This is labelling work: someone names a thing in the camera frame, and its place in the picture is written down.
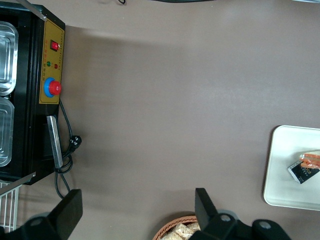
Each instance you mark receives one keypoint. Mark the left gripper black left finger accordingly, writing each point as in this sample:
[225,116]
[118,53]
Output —
[70,210]

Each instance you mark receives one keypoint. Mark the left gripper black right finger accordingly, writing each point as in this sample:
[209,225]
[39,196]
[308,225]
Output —
[206,210]

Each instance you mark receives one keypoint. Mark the triangle sandwich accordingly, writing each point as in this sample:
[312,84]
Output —
[311,160]

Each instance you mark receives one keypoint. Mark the beige plastic tray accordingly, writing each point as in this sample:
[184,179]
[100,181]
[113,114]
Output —
[280,190]

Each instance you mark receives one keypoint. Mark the clear rice cracker packet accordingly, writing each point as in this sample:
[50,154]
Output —
[193,226]
[183,230]
[172,236]

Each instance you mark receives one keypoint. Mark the round wicker basket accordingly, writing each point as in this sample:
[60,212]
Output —
[170,225]

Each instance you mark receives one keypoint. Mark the black gold-print small box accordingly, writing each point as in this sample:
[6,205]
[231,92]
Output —
[301,173]

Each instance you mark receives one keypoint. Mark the steel food container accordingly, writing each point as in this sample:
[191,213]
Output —
[6,130]
[8,57]

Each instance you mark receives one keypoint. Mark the black machine yellow control panel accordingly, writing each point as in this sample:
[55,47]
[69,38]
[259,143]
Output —
[51,67]

